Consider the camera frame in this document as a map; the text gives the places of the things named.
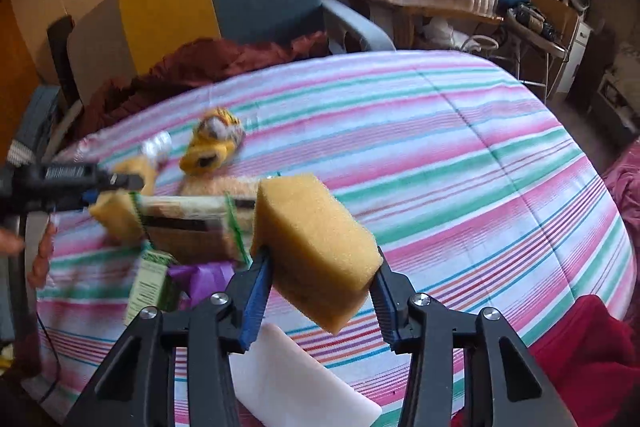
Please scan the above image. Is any purple bag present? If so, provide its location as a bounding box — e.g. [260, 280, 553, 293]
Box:
[167, 261, 234, 310]

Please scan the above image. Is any person left hand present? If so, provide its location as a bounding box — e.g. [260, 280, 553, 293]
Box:
[0, 221, 59, 291]

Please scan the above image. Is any striped pink green bedsheet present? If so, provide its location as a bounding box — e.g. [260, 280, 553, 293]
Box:
[37, 51, 636, 426]

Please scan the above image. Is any green olive carton box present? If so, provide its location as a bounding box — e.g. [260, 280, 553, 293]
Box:
[124, 247, 176, 326]

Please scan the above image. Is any white side cabinet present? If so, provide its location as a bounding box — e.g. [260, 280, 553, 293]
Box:
[555, 20, 592, 95]

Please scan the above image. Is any wooden desk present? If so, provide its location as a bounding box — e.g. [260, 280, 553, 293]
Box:
[350, 0, 502, 50]

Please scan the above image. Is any green cracker packet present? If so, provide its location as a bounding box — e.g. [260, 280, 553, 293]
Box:
[130, 193, 256, 268]

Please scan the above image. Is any white foam block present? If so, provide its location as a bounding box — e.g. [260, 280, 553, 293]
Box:
[229, 323, 382, 426]

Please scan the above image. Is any white plaster head figurine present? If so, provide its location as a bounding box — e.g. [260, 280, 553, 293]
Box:
[140, 131, 172, 169]

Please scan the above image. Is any maroon crumpled blanket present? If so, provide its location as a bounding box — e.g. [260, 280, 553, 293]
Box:
[74, 31, 329, 140]

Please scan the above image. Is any yellow sponge block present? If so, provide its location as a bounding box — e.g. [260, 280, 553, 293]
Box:
[252, 173, 383, 335]
[89, 191, 143, 244]

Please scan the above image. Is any orange wooden wardrobe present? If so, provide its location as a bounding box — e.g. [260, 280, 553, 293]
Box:
[0, 0, 40, 160]

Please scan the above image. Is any red cloth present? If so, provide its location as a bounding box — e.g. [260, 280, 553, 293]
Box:
[449, 293, 640, 427]

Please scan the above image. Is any yellow plush toy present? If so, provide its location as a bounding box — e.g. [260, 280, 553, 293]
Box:
[179, 107, 245, 176]

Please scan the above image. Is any grey yellow blue headboard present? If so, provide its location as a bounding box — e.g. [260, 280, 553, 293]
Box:
[67, 0, 324, 103]

